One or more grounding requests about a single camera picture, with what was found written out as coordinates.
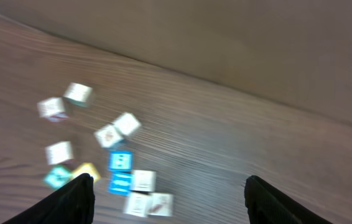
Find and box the white block red trim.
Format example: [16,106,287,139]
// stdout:
[45,141,74,165]

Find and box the white block blue side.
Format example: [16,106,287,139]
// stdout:
[94,124,124,149]

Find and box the blue number five block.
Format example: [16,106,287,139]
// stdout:
[108,151,133,172]

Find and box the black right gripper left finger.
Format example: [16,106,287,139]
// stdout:
[4,173,95,224]

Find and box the green number four block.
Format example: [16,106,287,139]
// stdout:
[44,166,72,190]

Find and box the white block red side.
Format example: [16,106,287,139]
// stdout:
[37,97,68,122]

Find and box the brown cardboard backdrop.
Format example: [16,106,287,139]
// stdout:
[0,0,352,124]

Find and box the white block teal side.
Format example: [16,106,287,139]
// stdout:
[123,192,151,218]

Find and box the white block green side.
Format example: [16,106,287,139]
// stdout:
[63,82,94,108]

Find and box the white block brown picture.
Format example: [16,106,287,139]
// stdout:
[148,192,174,217]

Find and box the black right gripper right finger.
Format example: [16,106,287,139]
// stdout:
[244,175,331,224]

